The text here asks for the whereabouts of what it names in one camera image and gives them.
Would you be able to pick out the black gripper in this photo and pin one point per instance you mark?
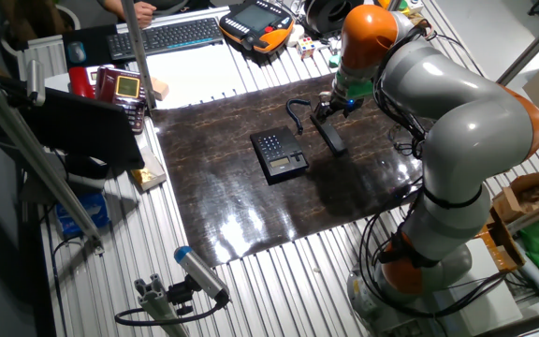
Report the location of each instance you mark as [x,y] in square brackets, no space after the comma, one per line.
[342,104]

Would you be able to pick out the black telephone handset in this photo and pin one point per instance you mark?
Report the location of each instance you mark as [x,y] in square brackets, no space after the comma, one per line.
[331,136]

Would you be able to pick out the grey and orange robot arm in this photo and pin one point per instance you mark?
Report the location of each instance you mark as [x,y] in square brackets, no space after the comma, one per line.
[461,117]

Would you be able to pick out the person's forearm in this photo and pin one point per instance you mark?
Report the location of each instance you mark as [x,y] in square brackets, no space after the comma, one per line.
[116,5]

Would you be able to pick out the black telephone base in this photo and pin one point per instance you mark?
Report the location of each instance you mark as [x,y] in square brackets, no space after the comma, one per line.
[279,154]

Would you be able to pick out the dark red telephone with display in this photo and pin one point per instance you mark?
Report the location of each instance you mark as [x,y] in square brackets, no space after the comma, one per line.
[124,93]

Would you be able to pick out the person's bare hand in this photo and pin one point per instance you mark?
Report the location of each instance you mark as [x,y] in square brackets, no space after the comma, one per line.
[144,13]

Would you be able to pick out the Rubik's cube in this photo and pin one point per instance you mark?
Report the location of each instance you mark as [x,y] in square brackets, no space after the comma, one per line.
[306,48]

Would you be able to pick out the white round plastic object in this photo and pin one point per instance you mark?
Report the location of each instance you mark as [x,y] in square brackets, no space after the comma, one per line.
[296,33]

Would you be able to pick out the black filament spool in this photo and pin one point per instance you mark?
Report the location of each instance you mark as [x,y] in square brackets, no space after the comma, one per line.
[330,14]

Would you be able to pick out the orange and black teach pendant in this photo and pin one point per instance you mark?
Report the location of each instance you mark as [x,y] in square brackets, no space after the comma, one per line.
[255,23]

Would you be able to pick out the dark marble pattern mat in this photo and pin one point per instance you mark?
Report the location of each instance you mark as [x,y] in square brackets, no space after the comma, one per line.
[232,187]

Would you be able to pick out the white paper sheet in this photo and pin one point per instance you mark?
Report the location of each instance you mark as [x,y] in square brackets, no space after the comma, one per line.
[194,77]

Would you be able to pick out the small wooden block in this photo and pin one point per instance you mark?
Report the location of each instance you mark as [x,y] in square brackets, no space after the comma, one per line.
[160,89]

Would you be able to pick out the black computer keyboard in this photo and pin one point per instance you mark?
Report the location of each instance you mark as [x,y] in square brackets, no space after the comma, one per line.
[166,37]

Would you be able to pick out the gold foil box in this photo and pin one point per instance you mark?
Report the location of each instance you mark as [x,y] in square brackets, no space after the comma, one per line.
[150,173]

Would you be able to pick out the open brown cardboard box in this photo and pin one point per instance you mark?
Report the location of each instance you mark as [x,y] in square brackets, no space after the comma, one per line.
[524,194]

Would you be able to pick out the flat orange cardboard box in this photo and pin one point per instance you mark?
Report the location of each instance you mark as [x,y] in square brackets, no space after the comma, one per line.
[499,243]

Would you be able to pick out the black flat monitor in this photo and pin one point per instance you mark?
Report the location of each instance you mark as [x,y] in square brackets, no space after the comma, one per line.
[87,128]

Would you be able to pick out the white flat box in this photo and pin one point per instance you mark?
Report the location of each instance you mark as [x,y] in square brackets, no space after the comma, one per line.
[489,299]

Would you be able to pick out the black mouse pad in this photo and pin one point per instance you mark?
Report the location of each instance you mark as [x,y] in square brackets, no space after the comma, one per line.
[89,39]

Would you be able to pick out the grey computer mouse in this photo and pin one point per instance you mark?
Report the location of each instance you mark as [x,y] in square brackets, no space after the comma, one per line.
[77,51]

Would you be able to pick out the blue plastic package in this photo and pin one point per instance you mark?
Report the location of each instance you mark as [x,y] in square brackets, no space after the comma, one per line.
[82,215]

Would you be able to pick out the white ribbed panel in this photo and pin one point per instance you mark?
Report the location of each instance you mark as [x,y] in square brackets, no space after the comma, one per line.
[42,54]

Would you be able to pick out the upright aluminium frame post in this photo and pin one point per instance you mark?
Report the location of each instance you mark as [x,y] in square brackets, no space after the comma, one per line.
[137,56]

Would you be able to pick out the silver camera with blue cap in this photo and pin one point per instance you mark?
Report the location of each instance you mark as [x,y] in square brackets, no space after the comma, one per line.
[199,271]

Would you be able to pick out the thin aluminium frame bar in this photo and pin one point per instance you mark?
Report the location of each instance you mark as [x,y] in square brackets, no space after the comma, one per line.
[531,47]

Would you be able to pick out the aluminium profile camera stand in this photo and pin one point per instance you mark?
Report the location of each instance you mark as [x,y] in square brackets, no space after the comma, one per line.
[157,304]

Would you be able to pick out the silver camera on frame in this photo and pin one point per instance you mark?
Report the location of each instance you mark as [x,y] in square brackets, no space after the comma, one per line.
[35,82]

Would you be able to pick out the slanted aluminium frame beam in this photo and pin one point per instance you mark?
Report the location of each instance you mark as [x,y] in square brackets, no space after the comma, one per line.
[31,154]

